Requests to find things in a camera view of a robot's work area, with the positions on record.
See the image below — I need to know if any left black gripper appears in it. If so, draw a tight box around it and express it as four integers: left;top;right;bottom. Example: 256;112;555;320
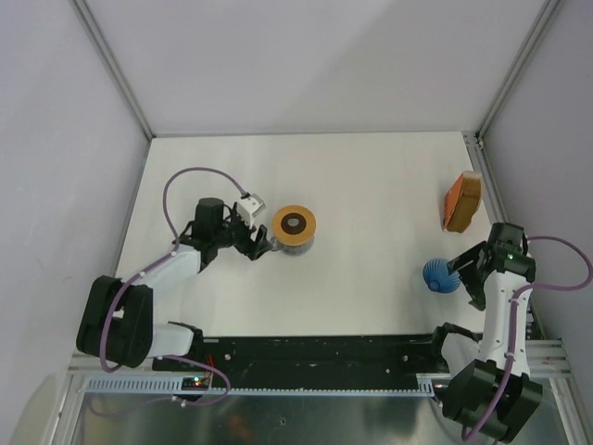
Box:
213;202;272;261

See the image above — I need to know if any blue ribbed dripper cone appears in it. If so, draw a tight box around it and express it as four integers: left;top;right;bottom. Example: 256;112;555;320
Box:
422;258;461;294

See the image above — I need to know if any clear glass pitcher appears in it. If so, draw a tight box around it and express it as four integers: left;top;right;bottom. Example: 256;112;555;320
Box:
270;236;315;257

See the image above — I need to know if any wooden dripper stand ring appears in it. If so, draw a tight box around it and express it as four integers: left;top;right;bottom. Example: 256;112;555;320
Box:
271;204;318;246

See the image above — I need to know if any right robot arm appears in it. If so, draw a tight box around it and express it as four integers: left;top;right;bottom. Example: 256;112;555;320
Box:
427;222;543;444

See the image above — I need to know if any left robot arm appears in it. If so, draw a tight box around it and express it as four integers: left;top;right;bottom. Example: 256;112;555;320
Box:
76;195;271;372

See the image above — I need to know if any orange filter holder stack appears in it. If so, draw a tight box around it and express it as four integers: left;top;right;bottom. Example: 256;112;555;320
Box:
442;171;482;233

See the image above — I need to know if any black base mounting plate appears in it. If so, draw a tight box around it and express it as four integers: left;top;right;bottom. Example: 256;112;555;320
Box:
151;334;464;391

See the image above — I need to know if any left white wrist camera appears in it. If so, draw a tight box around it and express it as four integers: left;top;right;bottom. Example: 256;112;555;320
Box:
236;194;266;229

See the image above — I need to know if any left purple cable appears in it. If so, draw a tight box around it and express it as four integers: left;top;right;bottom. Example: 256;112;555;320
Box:
87;166;251;418

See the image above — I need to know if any grey slotted cable duct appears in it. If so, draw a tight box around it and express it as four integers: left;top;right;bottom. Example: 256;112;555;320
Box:
82;375;435;397

